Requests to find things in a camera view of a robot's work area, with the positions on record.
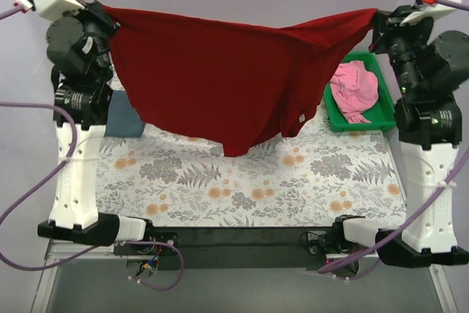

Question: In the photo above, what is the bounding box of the red t-shirt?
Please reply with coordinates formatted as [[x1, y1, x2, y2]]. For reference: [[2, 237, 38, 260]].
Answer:
[[106, 7, 376, 157]]

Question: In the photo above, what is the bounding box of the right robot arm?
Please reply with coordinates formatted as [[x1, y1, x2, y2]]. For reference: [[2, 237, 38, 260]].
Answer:
[[328, 5, 468, 268]]

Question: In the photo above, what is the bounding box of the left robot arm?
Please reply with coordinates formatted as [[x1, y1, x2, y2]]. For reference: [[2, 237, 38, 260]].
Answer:
[[34, 0, 156, 254]]

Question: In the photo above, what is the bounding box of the pink t-shirt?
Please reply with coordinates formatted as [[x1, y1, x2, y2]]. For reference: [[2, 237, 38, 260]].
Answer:
[[329, 61, 379, 124]]

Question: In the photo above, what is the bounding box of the green plastic bin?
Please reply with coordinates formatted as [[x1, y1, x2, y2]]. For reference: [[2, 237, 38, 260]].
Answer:
[[323, 52, 396, 133]]

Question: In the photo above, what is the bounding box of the folded blue-grey t-shirt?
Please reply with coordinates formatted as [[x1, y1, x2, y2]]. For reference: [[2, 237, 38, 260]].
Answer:
[[104, 90, 145, 139]]

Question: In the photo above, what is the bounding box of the floral patterned table mat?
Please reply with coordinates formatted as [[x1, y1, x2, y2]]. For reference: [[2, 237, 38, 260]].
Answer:
[[96, 107, 405, 227]]

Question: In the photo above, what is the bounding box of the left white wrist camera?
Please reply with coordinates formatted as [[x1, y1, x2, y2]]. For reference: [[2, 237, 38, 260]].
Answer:
[[13, 0, 85, 22]]

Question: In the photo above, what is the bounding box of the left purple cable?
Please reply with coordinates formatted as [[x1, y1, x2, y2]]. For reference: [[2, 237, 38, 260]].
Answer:
[[0, 4, 184, 290]]

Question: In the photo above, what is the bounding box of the purple cable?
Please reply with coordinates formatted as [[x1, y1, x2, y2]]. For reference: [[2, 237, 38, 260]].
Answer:
[[317, 0, 469, 283], [0, 4, 184, 290]]

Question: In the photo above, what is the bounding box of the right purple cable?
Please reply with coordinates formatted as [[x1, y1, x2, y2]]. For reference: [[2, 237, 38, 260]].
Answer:
[[317, 0, 469, 283]]

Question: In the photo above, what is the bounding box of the aluminium frame rail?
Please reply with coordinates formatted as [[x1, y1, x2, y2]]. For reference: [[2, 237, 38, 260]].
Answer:
[[32, 248, 468, 312]]

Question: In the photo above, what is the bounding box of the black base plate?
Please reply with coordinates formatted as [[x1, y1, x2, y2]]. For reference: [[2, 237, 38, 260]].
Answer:
[[112, 227, 367, 272]]

